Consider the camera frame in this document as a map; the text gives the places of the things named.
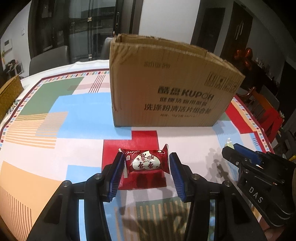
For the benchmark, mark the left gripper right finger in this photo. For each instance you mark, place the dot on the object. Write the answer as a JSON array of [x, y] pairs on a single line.
[[234, 219]]

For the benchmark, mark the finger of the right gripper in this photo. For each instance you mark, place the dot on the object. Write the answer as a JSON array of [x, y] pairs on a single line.
[[247, 153], [240, 161]]

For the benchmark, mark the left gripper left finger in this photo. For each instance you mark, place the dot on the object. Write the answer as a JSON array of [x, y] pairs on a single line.
[[59, 220]]

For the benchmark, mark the pale green candy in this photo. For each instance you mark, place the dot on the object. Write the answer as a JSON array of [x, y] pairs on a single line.
[[229, 143]]

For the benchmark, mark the red white snack packet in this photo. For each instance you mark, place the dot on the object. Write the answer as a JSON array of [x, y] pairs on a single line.
[[145, 160]]

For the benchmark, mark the red garment on chair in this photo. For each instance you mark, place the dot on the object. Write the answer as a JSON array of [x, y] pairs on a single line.
[[271, 121]]

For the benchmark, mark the red wooden chair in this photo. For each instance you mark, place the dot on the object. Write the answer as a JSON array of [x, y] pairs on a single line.
[[255, 102]]

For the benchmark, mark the colourful patterned tablecloth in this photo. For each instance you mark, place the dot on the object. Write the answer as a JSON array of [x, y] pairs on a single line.
[[61, 128]]

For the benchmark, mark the red foil balloon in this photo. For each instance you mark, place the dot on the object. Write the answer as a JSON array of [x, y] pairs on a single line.
[[243, 59]]

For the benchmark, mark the brown cardboard box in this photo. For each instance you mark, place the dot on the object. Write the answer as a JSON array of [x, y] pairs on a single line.
[[159, 82]]

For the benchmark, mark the woven wicker box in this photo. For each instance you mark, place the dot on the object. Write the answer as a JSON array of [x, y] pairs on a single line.
[[9, 92]]

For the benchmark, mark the white shoe rack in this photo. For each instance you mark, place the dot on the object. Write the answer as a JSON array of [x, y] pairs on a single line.
[[13, 68]]

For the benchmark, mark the grey chair left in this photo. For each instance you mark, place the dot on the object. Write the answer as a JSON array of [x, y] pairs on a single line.
[[50, 59]]

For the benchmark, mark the dark glass sliding door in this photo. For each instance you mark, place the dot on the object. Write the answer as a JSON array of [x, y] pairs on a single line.
[[82, 26]]

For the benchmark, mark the white wall intercom panel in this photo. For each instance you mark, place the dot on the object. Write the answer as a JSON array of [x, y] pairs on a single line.
[[8, 45]]

